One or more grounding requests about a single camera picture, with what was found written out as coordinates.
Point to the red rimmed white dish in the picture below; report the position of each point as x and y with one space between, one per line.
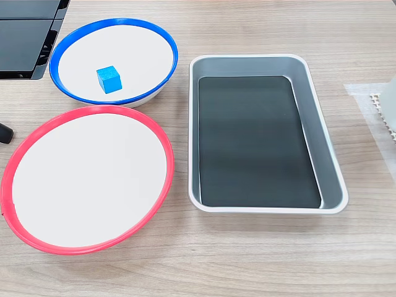
89 182

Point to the silver metal tray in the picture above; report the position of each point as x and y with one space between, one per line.
309 92

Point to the blue cube block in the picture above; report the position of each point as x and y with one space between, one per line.
109 80

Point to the white mesh mat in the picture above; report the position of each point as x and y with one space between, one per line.
379 106

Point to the black tray liner mat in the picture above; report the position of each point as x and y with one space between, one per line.
253 142

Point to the blue rimmed white dish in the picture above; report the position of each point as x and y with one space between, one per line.
136 52

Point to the black stand foot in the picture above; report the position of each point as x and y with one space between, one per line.
5 133

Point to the black flat panel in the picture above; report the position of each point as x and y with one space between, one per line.
21 46
28 7

